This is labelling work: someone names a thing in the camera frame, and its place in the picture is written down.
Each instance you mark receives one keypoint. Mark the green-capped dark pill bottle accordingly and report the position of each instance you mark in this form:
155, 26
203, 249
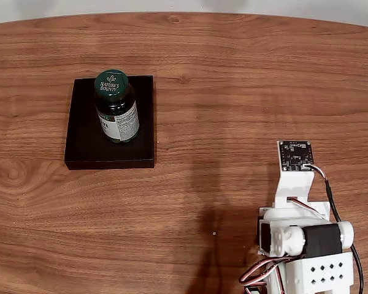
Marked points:
116, 122

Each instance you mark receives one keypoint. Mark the black shallow open box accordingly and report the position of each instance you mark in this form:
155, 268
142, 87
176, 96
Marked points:
82, 144

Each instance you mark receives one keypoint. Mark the camera circuit board on mount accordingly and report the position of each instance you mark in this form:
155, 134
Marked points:
296, 156

